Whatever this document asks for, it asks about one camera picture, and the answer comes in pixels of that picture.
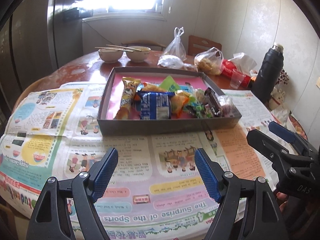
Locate left white ceramic bowl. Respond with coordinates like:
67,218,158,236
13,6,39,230
98,49,123,63

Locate right white ceramic bowl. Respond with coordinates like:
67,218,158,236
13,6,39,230
126,46,151,63

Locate clear plastic cup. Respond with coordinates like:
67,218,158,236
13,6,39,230
230,69,245,89

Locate black thermos bottle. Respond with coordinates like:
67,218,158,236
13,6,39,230
251,43,284,103

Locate orange egg rolls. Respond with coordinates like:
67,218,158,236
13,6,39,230
134,83,190,120

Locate plastic bag of fried snacks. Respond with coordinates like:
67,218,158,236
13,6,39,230
194,47,224,75

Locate dark refrigerator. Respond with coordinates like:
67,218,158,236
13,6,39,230
0,0,85,91

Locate blue cookie packet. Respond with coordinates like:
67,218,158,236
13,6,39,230
138,91,175,120

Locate wooden chopsticks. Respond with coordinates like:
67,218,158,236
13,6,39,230
95,45,142,52

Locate pink pastry clear bag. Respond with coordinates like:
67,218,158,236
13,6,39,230
217,95,236,117

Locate yellow panda snack bar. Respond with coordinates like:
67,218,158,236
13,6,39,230
114,77,141,120

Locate wooden chair back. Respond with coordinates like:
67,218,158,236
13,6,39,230
187,35,222,56

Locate white ceramic bowl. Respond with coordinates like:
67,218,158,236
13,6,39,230
98,49,123,63
126,46,151,63

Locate white cat figurine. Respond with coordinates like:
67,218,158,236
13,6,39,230
268,87,285,110

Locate snickers chocolate bar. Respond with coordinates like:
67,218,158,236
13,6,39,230
204,88,223,118

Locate colourful student newspaper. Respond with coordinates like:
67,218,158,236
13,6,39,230
1,82,278,239

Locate tied clear plastic bag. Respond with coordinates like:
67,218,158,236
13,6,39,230
163,27,187,61

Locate green yellow pastry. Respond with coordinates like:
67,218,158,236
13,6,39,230
159,75,181,92

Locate green pastry clear wrapper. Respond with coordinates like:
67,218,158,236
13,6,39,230
190,88,205,105

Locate dark green pea packet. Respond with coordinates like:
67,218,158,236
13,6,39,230
186,105,214,119

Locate crumpled clear plastic bag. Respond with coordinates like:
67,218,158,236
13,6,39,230
157,55,197,72

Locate red tissue pack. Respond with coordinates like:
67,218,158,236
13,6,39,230
220,53,257,89

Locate person's right hand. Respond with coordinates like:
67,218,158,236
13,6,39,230
276,192,289,212

